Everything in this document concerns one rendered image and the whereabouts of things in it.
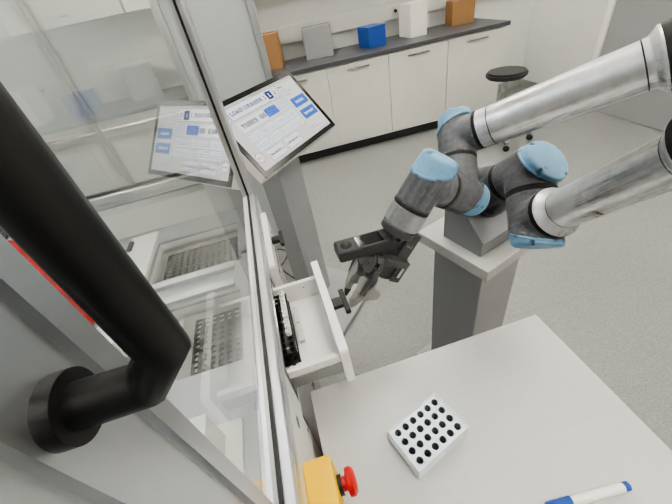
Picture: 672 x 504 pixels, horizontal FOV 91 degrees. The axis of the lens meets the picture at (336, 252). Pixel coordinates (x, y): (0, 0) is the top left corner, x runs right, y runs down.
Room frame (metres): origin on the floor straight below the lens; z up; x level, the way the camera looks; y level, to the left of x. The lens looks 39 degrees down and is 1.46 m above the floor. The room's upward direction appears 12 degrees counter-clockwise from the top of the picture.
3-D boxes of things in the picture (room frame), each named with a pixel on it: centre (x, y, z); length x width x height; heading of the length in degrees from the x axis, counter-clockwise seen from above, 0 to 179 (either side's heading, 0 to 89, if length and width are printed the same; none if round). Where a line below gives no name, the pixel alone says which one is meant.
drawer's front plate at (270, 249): (0.81, 0.19, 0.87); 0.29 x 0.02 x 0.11; 7
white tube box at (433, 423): (0.25, -0.10, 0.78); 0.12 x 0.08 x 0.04; 116
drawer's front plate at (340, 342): (0.51, 0.04, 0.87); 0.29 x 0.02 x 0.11; 7
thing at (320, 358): (0.48, 0.25, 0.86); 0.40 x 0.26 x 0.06; 97
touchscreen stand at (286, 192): (1.40, 0.13, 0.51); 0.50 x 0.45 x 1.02; 53
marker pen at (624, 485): (0.12, -0.31, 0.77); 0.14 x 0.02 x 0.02; 92
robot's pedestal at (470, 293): (0.82, -0.48, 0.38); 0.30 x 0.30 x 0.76; 26
